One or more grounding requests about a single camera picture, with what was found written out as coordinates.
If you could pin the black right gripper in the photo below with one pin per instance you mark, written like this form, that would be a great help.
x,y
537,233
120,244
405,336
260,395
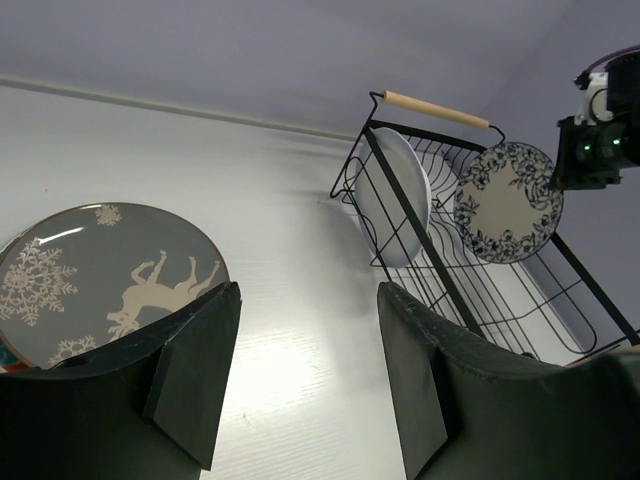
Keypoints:
x,y
591,157

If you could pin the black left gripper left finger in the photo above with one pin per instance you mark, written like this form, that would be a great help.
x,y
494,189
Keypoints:
x,y
146,406

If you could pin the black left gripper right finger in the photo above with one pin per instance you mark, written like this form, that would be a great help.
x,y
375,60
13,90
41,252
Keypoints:
x,y
466,408

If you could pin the blue floral plate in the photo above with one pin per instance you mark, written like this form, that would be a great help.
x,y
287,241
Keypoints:
x,y
505,210

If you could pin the red teal plate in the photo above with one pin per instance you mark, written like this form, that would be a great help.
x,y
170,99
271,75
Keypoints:
x,y
12,367

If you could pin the grey reindeer plate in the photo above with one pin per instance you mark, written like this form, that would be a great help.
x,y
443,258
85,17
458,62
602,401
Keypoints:
x,y
92,274

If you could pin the white deep plate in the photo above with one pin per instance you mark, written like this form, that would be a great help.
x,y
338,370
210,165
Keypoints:
x,y
384,224

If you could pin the green glass plate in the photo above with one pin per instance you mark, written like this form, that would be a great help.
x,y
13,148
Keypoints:
x,y
7,356

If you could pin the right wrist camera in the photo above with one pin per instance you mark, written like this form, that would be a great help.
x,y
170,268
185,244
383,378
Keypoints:
x,y
593,109

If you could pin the black wire dish rack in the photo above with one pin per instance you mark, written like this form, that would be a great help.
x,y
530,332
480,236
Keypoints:
x,y
548,306

